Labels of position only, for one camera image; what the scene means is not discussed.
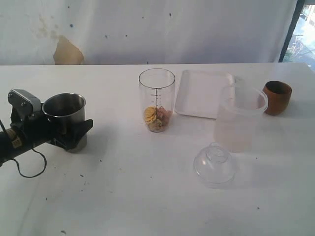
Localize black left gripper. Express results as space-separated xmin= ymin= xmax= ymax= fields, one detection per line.
xmin=9 ymin=108 xmax=94 ymax=150

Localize stainless steel cup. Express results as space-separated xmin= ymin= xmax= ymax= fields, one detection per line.
xmin=42 ymin=93 xmax=86 ymax=153

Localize fruit pieces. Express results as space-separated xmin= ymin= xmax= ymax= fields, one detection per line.
xmin=144 ymin=106 xmax=173 ymax=132

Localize brown wooden cup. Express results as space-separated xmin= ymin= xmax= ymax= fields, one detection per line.
xmin=263 ymin=81 xmax=292 ymax=116

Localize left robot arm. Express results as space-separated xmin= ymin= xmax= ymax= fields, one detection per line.
xmin=0 ymin=108 xmax=93 ymax=164

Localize clear graduated shaker cup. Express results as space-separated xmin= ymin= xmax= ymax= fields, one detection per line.
xmin=138 ymin=68 xmax=175 ymax=127

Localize clear shaker lid dome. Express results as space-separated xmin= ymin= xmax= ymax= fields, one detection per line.
xmin=193 ymin=142 xmax=237 ymax=189

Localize white rectangular tray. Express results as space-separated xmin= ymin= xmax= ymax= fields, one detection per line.
xmin=174 ymin=70 xmax=235 ymax=119

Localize translucent plastic container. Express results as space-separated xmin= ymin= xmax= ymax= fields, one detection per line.
xmin=214 ymin=83 xmax=268 ymax=153

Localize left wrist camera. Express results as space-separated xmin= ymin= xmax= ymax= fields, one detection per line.
xmin=8 ymin=89 xmax=41 ymax=118

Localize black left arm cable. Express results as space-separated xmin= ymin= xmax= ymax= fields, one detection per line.
xmin=0 ymin=119 xmax=48 ymax=178

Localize window frame dark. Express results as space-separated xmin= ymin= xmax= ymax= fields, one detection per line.
xmin=278 ymin=0 xmax=305 ymax=62

